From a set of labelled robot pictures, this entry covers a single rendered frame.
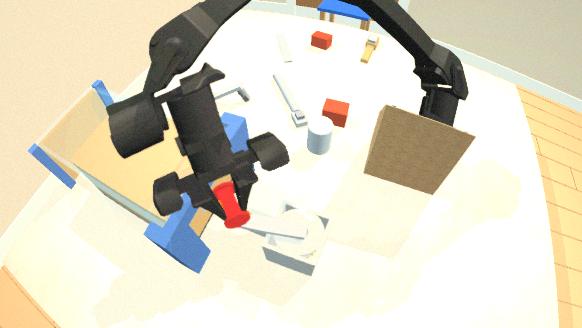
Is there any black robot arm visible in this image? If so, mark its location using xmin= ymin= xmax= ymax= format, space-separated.
xmin=106 ymin=0 xmax=469 ymax=159

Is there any pale grey flat bar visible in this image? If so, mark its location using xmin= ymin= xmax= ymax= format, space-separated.
xmin=277 ymin=33 xmax=293 ymax=63

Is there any blue and grey crank handle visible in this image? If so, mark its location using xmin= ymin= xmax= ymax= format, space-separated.
xmin=213 ymin=81 xmax=251 ymax=103

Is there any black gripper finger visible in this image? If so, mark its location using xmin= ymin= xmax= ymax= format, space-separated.
xmin=191 ymin=184 xmax=227 ymax=221
xmin=230 ymin=171 xmax=258 ymax=212

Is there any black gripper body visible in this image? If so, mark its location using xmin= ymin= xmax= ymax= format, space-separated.
xmin=152 ymin=117 xmax=290 ymax=217

